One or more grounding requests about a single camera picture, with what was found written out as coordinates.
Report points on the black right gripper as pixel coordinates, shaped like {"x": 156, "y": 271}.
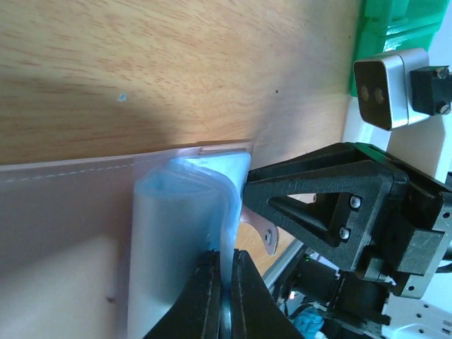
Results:
{"x": 378, "y": 219}

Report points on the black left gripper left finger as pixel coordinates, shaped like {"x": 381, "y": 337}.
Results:
{"x": 196, "y": 312}

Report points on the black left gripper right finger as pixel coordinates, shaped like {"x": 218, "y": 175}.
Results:
{"x": 254, "y": 313}

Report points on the pink leather card holder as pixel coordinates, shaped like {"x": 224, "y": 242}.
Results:
{"x": 102, "y": 247}

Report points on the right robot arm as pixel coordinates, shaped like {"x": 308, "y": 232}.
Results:
{"x": 324, "y": 283}

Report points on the white bin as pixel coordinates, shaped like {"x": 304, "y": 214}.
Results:
{"x": 356, "y": 130}

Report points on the small green bin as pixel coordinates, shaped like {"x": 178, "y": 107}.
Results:
{"x": 388, "y": 25}

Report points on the aluminium front rail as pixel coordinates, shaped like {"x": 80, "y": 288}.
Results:
{"x": 281, "y": 263}

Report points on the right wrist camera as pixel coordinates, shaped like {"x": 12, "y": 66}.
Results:
{"x": 401, "y": 92}

